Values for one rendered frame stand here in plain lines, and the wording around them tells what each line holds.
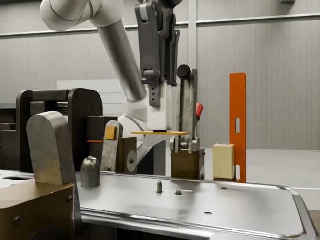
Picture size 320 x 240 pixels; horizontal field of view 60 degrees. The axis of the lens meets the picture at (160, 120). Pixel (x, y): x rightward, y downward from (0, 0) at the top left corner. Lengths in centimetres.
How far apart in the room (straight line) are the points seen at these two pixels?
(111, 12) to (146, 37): 65
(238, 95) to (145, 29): 24
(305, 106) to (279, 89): 110
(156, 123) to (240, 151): 20
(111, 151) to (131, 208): 29
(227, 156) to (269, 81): 1090
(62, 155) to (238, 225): 20
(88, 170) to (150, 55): 21
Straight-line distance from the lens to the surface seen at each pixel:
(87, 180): 48
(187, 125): 56
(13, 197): 27
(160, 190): 43
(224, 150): 51
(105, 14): 103
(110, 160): 63
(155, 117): 41
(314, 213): 145
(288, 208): 40
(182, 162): 56
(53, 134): 29
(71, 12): 87
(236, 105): 55
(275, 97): 1137
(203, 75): 1123
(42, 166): 31
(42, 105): 77
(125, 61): 114
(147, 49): 39
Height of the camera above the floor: 111
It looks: level
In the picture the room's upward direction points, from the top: straight up
